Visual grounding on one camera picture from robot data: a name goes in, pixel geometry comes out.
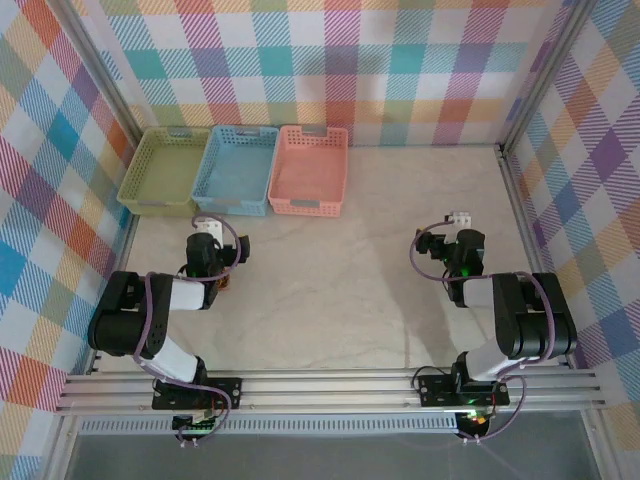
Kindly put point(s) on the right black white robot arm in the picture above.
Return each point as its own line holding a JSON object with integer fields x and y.
{"x": 530, "y": 320}

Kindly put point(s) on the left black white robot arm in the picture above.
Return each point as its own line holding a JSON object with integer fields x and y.
{"x": 120, "y": 320}

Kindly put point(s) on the blue plastic basket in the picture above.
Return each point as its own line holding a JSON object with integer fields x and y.
{"x": 232, "y": 170}

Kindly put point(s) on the green plastic basket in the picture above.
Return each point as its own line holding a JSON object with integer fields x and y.
{"x": 160, "y": 175}

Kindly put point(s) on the pink plastic basket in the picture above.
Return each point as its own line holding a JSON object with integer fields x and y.
{"x": 310, "y": 170}

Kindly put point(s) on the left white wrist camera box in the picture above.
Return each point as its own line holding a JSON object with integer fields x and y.
{"x": 210, "y": 230}

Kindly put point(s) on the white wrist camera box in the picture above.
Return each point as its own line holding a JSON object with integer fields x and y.
{"x": 460, "y": 219}
{"x": 210, "y": 230}

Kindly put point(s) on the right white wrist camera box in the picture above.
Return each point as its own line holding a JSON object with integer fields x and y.
{"x": 460, "y": 219}

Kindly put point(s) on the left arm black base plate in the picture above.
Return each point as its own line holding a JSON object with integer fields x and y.
{"x": 225, "y": 392}

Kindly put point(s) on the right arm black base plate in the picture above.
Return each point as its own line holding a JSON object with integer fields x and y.
{"x": 435, "y": 390}

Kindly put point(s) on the aluminium mounting rail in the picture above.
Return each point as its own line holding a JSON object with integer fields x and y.
{"x": 325, "y": 390}

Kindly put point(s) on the aluminium frame post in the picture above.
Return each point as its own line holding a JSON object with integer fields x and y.
{"x": 102, "y": 75}
{"x": 545, "y": 75}

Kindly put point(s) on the aluminium frame leg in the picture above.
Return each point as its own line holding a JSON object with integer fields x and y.
{"x": 601, "y": 445}
{"x": 62, "y": 450}

